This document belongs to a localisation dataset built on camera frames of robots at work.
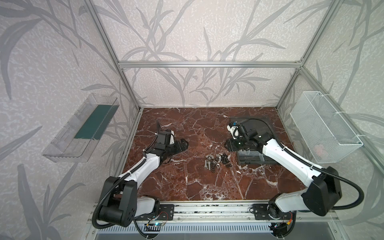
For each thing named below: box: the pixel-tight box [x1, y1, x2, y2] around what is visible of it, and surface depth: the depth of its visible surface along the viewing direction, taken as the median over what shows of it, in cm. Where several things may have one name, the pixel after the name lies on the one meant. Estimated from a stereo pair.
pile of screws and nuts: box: [204, 153, 233, 173], surface depth 93 cm
